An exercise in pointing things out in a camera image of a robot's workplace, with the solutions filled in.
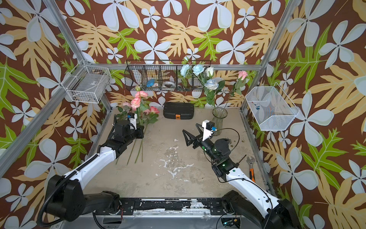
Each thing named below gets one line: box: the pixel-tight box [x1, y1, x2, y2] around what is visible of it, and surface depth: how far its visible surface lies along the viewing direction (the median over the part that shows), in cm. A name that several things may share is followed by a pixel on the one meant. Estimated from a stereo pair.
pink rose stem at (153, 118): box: [134, 106, 160, 164], surface depth 117 cm
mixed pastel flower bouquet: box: [180, 56, 225, 109], surface depth 80 cm
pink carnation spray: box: [131, 85, 149, 125], surface depth 80 cm
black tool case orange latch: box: [163, 102, 195, 120], surface depth 116 cm
